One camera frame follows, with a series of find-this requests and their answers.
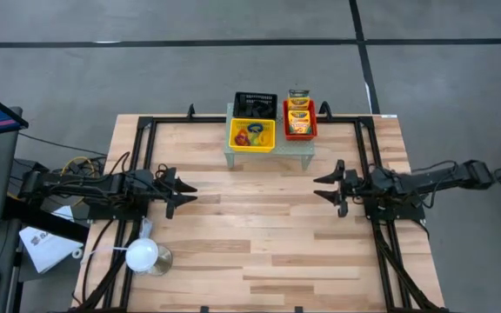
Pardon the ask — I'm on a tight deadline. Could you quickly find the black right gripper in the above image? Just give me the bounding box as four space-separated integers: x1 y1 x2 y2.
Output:
312 158 373 218

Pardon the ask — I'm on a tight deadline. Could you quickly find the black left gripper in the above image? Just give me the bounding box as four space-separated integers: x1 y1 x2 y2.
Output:
152 166 198 220

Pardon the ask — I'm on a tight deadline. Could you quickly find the Crayola crayon box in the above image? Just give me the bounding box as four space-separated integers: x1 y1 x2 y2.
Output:
288 109 314 136
288 89 311 111

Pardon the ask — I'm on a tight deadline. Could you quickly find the red plastic basket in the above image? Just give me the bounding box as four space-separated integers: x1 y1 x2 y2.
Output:
282 98 319 143

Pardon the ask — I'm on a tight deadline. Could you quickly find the yellow plastic basket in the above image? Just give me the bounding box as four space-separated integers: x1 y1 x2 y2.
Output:
228 117 277 154

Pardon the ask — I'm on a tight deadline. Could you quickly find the black plastic basket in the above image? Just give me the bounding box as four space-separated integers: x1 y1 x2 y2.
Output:
232 90 278 121

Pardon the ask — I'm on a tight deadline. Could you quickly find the green mesh metal shelf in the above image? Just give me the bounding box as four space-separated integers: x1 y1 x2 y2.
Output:
224 102 316 171

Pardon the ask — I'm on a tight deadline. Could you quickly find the white plastic tag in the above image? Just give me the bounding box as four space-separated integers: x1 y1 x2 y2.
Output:
139 216 154 239

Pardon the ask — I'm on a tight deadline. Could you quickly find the white globe table lamp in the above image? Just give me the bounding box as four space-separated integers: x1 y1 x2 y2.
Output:
124 236 173 277

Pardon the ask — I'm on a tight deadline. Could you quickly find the white paper sheet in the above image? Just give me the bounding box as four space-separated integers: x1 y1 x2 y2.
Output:
18 204 84 275

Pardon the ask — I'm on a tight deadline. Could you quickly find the black aluminium rail frame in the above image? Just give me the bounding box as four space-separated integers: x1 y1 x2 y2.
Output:
76 113 447 313

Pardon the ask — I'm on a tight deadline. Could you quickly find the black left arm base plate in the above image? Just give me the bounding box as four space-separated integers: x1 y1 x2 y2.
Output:
87 186 150 222

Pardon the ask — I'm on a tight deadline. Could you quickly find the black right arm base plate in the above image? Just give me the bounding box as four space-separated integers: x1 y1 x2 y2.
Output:
361 185 426 222

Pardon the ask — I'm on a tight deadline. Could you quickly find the yellow cable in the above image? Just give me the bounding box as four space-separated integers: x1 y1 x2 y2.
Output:
58 155 99 208

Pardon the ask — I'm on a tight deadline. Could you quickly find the black desk frame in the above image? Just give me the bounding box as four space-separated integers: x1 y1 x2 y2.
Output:
2 160 90 244

